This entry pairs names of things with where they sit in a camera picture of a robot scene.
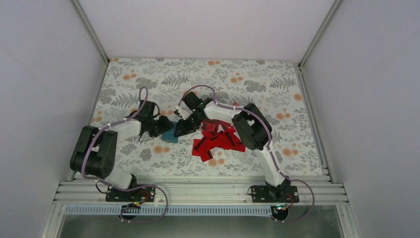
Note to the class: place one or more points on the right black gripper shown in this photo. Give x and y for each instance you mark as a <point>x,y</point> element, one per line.
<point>184,129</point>

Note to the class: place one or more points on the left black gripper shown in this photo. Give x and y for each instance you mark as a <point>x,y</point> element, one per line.
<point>164,127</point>

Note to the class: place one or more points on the teal card holder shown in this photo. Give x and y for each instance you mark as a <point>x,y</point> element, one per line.
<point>168,136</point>

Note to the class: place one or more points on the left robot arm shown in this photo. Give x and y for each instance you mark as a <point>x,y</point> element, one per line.
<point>94,154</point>

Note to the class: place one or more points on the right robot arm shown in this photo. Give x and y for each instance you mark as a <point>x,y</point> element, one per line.
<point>253,130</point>

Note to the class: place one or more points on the red card front bottom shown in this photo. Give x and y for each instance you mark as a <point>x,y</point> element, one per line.
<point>205,154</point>

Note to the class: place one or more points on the pile of red cards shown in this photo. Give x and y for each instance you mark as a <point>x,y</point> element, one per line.
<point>217,134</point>

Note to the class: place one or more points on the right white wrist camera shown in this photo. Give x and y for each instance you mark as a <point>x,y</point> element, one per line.
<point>181,113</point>

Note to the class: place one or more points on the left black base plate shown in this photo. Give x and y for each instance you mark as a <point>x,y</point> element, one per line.
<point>140,195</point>

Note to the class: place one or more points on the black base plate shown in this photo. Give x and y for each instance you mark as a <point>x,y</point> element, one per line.
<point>266,194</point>
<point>140,195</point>

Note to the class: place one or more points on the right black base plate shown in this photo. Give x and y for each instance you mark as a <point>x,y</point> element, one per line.
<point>266,194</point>

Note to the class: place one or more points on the aluminium rail frame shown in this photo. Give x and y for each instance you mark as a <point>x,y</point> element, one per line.
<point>210,190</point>

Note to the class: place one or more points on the grey slotted cable duct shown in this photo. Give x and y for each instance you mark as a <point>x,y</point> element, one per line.
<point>171,210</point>

